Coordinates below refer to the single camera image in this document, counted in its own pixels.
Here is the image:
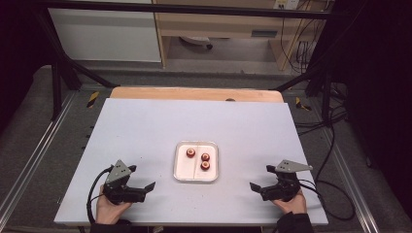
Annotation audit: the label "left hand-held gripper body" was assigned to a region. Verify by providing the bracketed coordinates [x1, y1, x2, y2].
[102, 159, 147, 206]

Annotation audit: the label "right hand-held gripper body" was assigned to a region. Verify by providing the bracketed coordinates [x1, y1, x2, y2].
[260, 159, 314, 202]

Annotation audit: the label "clear square tray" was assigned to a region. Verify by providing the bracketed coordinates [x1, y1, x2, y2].
[172, 140, 220, 183]

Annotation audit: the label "person's right hand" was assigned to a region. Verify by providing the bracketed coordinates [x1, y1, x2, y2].
[271, 188, 308, 216]

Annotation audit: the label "person's left hand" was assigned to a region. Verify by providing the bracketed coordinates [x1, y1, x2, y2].
[95, 184, 132, 225]

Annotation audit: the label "yellow black tape marker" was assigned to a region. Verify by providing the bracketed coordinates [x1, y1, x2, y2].
[294, 96, 312, 112]
[86, 91, 100, 109]

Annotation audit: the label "wooden table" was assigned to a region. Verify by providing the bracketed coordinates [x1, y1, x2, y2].
[110, 86, 285, 104]

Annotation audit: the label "white cabinet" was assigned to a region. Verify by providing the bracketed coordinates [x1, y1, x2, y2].
[48, 8, 162, 63]

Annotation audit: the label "office chair base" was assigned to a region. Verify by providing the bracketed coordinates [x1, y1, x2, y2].
[179, 36, 214, 50]

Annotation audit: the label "light wooden desk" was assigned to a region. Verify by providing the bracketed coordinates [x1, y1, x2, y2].
[152, 0, 334, 72]

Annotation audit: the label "white power strip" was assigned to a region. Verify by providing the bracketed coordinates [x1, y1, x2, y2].
[273, 0, 300, 10]

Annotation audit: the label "left hand-held gripper cable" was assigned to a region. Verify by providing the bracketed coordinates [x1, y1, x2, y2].
[86, 166, 115, 225]

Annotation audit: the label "hand-held gripper cable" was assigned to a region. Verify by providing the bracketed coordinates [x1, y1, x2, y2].
[86, 166, 115, 225]
[297, 179, 357, 222]

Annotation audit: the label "right hand-held gripper cable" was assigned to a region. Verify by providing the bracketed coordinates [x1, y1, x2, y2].
[297, 179, 357, 222]

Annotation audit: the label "aluminium floor rail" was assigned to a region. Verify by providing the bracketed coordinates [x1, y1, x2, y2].
[319, 127, 381, 233]
[0, 91, 78, 221]

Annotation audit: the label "black floor cables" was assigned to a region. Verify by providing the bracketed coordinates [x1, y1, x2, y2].
[294, 82, 350, 183]

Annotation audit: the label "hanging black cables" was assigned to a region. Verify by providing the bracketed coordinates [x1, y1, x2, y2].
[280, 9, 326, 75]

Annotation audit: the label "black metal frame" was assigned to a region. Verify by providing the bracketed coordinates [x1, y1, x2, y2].
[32, 0, 344, 121]

